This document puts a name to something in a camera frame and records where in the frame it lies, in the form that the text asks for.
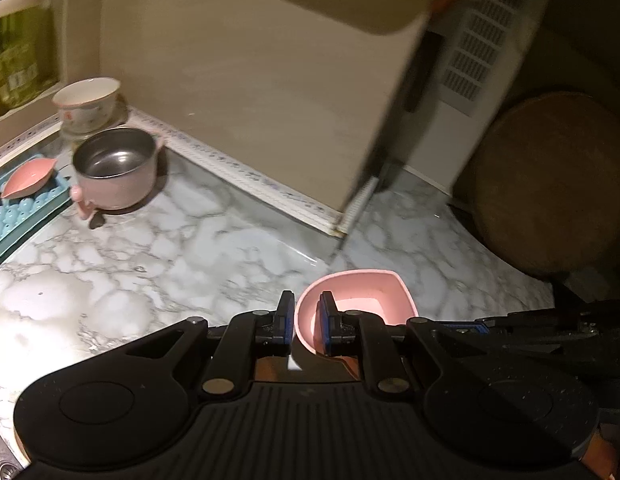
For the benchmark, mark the round wooden cutting board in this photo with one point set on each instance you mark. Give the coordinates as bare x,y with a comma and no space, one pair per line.
549,185

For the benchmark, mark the beige appliance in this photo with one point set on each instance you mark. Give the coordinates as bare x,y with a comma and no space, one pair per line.
250,100

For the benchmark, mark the blue bumpy tray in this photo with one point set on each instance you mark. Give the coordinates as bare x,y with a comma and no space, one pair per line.
25,215

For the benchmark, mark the pink leaf dish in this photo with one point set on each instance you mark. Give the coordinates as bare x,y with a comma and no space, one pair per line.
27,180

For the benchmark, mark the small pink heart bowl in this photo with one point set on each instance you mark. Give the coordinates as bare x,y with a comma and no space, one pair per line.
360,292

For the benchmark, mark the green glass jar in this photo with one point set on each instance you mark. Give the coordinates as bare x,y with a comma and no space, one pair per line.
15,35

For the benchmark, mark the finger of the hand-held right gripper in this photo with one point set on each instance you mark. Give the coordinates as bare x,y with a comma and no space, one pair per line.
464,328

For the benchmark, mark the white floral bowl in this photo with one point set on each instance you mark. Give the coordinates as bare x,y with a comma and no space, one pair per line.
85,105

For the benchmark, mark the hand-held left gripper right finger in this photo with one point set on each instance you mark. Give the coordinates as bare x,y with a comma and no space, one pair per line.
324,332

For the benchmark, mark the pink steel pot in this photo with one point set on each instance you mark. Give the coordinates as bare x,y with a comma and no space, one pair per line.
115,180

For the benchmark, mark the steel sink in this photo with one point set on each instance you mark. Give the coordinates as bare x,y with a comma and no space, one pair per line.
2,460

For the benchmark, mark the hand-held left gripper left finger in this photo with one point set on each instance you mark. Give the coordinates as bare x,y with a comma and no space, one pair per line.
288,330

